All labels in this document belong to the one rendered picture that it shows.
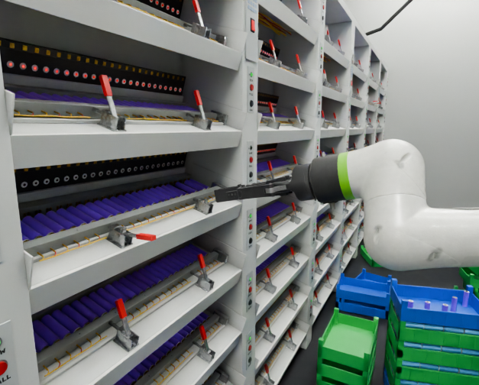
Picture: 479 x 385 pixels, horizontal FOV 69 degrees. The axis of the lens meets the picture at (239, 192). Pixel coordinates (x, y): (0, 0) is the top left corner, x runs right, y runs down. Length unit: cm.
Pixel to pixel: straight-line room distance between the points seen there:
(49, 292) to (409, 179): 58
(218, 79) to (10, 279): 71
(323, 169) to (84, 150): 41
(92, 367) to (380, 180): 58
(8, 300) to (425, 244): 58
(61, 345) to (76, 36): 59
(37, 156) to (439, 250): 59
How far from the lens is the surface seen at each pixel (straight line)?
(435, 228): 61
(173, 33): 74
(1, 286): 53
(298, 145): 164
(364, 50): 304
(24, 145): 52
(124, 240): 64
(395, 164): 64
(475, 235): 62
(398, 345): 154
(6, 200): 51
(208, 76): 102
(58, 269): 58
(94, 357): 72
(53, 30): 81
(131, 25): 66
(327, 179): 67
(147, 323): 79
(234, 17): 101
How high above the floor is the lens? 110
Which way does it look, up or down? 11 degrees down
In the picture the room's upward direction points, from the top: straight up
